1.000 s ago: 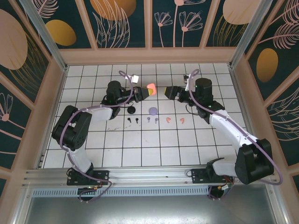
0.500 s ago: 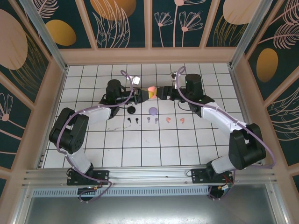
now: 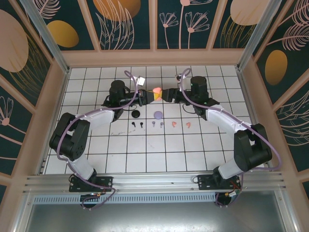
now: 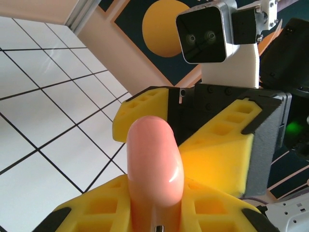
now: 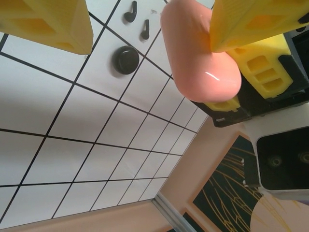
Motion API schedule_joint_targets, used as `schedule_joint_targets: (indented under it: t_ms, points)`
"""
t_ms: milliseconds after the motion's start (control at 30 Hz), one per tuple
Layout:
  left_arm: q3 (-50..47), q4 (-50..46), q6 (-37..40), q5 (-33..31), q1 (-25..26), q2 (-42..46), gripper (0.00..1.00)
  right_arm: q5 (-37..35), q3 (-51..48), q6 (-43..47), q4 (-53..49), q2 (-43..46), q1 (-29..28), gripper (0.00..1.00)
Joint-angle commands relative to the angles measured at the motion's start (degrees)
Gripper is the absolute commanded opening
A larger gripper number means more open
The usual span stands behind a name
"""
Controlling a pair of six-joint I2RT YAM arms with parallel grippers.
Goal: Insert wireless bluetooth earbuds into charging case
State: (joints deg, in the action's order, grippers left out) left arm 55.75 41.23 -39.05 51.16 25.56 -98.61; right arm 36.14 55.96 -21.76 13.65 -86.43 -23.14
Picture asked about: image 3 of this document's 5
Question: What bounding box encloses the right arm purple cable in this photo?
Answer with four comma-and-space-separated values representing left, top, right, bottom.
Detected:
177, 68, 282, 208

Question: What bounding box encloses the grey metal panel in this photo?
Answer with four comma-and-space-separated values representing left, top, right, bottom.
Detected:
24, 204, 288, 232

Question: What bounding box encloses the aluminium frame post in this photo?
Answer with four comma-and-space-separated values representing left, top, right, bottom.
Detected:
19, 0, 70, 74
236, 0, 282, 72

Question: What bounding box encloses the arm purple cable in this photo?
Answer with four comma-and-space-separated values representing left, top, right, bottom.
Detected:
56, 70, 142, 211
177, 68, 282, 208

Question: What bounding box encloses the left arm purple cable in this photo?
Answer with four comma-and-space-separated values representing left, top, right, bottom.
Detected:
56, 70, 142, 211

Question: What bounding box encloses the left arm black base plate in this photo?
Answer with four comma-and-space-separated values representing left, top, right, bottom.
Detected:
69, 176, 114, 193

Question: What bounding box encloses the aluminium mounting rail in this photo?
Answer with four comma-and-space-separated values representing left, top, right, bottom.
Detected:
23, 171, 287, 194

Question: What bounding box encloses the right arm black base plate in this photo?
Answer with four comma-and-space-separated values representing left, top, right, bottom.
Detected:
197, 174, 242, 191

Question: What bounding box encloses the grey slotted cable duct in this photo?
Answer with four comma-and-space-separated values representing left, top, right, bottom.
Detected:
32, 192, 218, 205

